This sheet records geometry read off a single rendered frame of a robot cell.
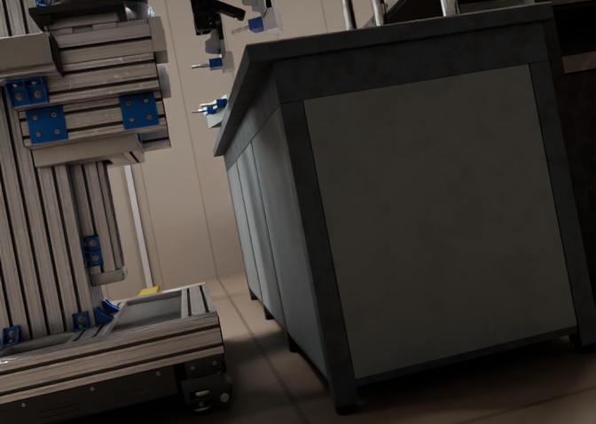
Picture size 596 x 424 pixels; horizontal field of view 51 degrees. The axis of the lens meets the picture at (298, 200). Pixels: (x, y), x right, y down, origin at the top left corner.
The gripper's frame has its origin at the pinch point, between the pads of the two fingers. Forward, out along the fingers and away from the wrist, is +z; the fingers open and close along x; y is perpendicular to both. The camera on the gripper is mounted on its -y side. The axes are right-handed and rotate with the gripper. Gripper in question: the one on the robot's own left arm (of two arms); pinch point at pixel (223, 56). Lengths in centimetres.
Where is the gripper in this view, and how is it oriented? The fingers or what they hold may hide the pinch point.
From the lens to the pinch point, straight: 203.4
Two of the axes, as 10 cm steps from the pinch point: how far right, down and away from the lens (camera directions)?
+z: 1.8, 9.8, 0.0
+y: -9.7, 1.8, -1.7
